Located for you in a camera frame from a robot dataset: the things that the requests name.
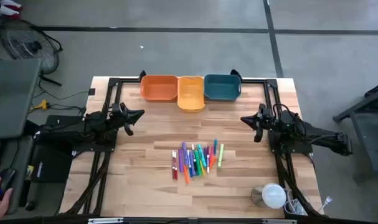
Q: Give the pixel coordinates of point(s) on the black floor fan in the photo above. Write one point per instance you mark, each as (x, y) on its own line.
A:
(33, 46)

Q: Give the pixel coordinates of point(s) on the mint green highlighter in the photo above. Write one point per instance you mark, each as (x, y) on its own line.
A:
(220, 155)

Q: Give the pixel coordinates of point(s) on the maroon thin marker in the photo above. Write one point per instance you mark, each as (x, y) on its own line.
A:
(173, 165)

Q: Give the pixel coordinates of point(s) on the white power plug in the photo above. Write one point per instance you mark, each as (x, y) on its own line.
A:
(328, 200)

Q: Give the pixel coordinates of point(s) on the red thin marker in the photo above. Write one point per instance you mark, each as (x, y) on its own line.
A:
(175, 168)

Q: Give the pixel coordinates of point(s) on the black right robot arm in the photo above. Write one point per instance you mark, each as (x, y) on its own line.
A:
(319, 135)

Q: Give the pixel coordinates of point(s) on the black capped white marker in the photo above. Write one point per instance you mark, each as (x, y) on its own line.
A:
(193, 146)

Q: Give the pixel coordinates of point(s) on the teal thick marker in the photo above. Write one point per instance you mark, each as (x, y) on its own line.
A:
(201, 152)

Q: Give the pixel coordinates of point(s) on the yellow highlighter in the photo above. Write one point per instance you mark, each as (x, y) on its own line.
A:
(203, 171)

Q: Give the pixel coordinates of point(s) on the pink highlighter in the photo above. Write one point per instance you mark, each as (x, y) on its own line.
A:
(212, 151)

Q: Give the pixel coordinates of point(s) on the black computer mouse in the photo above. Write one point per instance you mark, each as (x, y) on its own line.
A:
(7, 179)

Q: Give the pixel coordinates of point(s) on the person's white red shoe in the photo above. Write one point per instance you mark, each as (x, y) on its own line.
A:
(11, 3)
(8, 12)

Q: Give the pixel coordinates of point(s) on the purple highlighter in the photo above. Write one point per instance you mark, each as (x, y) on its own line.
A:
(205, 150)

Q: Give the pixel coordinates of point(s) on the dark grey monitor panel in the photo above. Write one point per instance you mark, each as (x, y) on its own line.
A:
(11, 96)

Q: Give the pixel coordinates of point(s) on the black square tag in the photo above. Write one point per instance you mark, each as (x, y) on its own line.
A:
(91, 92)

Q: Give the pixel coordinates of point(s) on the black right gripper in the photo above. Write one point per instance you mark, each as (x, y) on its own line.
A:
(265, 121)

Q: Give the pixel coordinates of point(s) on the yellow plastic bin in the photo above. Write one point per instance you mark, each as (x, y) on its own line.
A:
(190, 95)

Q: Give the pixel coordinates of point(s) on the grey desk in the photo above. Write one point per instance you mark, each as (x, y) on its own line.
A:
(20, 193)

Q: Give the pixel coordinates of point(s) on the black aluminium table frame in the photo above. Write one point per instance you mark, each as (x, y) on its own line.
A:
(129, 81)

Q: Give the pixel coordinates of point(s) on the orange plastic bin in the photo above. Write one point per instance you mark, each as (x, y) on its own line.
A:
(159, 88)

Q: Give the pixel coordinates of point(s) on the teal plastic bin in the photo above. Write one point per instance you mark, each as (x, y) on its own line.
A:
(222, 87)

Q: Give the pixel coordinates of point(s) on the silver metal bracket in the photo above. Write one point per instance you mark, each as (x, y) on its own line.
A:
(279, 221)
(104, 221)

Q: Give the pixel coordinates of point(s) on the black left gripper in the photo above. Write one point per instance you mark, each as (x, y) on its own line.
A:
(123, 116)

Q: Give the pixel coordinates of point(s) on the black metal cart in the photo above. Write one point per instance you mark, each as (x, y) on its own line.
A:
(357, 108)

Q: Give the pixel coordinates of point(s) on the metal cup white lid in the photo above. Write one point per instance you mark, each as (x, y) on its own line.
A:
(274, 196)

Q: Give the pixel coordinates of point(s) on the small black knob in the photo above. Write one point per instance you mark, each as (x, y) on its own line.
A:
(29, 205)

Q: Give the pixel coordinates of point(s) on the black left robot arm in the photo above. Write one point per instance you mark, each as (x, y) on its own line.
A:
(92, 124)

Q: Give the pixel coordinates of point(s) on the green thick marker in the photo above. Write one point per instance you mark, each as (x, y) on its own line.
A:
(197, 161)

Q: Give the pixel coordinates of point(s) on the two-tone purple thick marker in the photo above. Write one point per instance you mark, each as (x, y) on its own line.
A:
(193, 162)

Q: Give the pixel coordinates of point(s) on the coral highlighter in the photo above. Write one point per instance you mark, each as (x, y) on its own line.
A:
(211, 162)

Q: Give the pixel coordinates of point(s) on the black clamp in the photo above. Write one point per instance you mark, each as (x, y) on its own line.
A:
(142, 75)
(236, 74)

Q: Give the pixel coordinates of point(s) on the yellow power connector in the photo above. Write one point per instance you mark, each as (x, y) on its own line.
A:
(44, 104)

